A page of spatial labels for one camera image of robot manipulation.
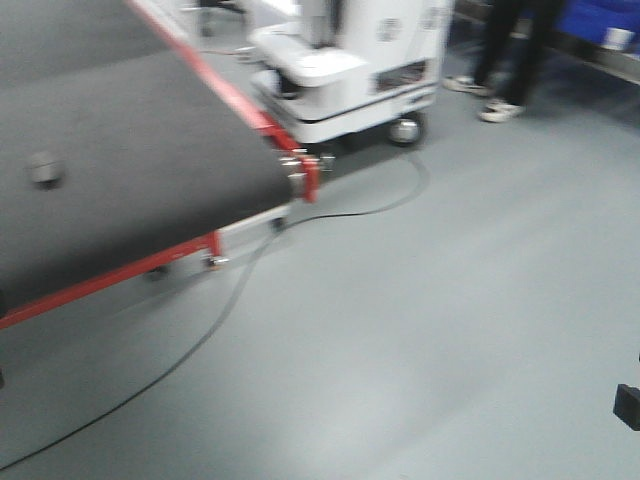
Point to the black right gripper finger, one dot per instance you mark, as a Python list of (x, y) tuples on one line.
[(626, 406)]

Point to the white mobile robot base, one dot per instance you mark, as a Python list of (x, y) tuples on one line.
[(343, 67)]

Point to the red-framed conveyor machine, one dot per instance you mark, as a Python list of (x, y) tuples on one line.
[(122, 150)]

